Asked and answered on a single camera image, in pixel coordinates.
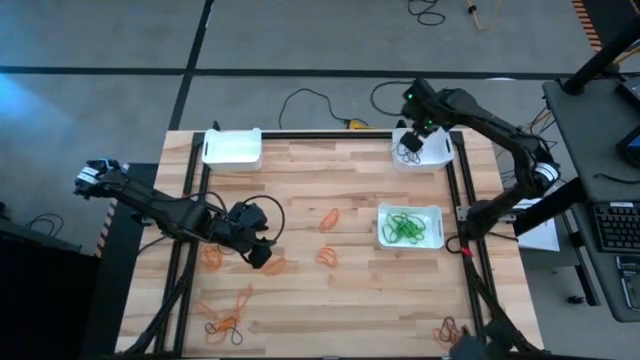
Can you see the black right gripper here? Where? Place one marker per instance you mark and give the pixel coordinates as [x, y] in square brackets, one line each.
[427, 120]

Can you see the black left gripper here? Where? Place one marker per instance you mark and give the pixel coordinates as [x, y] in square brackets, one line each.
[245, 239]

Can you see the black rubber band pile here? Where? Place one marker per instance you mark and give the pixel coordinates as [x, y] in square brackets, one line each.
[410, 157]

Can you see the green rubber band pile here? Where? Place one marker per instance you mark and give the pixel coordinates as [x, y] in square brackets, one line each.
[402, 227]

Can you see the white plastic basket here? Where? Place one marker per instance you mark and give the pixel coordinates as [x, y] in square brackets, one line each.
[435, 240]
[232, 150]
[437, 155]

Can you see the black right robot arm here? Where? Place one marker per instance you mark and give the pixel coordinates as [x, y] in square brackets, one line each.
[500, 130]

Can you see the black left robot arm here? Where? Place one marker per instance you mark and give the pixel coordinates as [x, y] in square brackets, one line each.
[150, 205]

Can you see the black arm base platform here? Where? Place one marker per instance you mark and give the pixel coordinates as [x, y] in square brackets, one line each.
[120, 280]

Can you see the yellow power plug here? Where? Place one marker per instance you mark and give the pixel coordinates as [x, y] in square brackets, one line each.
[357, 123]

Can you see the black stand pole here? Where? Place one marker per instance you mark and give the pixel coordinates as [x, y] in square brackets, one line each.
[550, 207]
[600, 57]

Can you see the orange black hazard tape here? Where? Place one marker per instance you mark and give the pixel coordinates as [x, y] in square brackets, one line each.
[587, 25]
[106, 230]

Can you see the white paper sheet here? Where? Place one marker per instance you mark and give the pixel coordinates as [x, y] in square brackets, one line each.
[542, 237]

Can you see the grey side desk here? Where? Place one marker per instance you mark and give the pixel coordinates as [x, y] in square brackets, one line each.
[590, 130]

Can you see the black tablet screen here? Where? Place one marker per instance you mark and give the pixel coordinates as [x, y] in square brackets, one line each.
[631, 147]

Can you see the black keyboard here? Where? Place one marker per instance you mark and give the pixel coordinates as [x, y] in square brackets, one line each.
[617, 227]

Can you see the black desk device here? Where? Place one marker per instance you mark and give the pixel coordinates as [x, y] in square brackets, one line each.
[631, 92]

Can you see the small black floor object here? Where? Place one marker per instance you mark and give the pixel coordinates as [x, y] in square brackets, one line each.
[576, 300]

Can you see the black side cabinet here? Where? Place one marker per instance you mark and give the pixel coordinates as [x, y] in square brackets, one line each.
[40, 300]

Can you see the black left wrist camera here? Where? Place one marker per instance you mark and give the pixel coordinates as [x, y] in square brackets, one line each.
[247, 215]

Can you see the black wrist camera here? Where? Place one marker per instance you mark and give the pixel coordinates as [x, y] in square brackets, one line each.
[247, 215]
[420, 90]

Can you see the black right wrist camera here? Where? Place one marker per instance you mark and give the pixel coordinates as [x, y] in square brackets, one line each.
[420, 90]

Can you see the black aluminium table frame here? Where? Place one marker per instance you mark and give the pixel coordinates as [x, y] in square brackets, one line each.
[325, 135]

